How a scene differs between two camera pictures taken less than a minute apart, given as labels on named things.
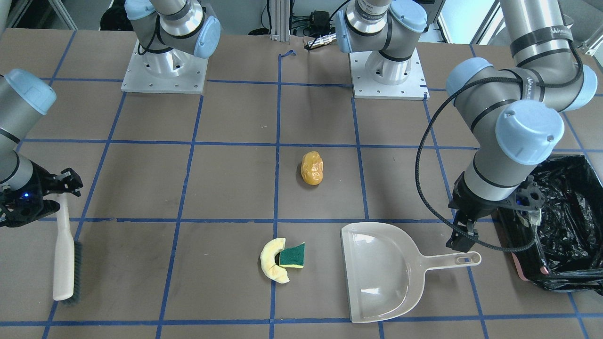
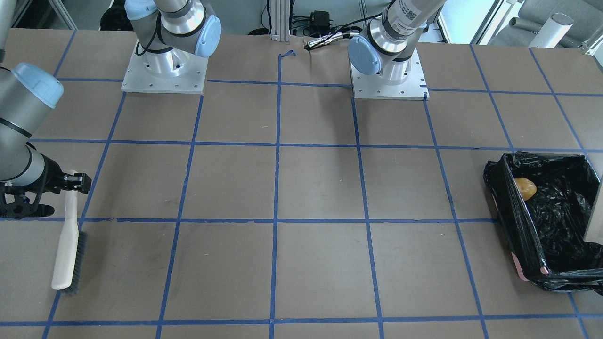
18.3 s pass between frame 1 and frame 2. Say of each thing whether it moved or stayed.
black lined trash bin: stayed
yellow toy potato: moved
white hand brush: moved
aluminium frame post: stayed
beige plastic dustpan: moved
